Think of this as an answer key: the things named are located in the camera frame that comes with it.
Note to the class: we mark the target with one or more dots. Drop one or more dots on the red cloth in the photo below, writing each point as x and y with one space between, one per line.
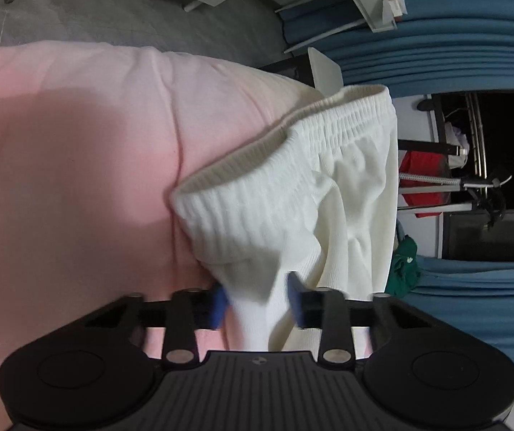
421 175

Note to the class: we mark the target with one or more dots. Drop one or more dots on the metal clothes rack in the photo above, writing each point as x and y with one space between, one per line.
477 143

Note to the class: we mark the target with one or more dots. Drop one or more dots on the black monitor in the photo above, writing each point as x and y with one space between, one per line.
495 235

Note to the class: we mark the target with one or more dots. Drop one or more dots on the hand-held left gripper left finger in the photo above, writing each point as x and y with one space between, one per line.
216 312

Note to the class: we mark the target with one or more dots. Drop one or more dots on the white ribbed shorts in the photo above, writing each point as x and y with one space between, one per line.
329 188

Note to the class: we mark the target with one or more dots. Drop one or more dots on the pink blanket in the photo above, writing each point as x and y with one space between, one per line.
68 166

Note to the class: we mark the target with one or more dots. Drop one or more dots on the green cloth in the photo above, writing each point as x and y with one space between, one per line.
404 269

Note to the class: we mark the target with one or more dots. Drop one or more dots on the white board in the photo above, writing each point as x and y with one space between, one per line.
325 69

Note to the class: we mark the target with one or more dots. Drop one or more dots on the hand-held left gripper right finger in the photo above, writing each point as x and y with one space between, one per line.
294 301

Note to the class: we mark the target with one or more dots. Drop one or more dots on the blue curtain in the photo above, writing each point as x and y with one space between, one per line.
454 31
477 314

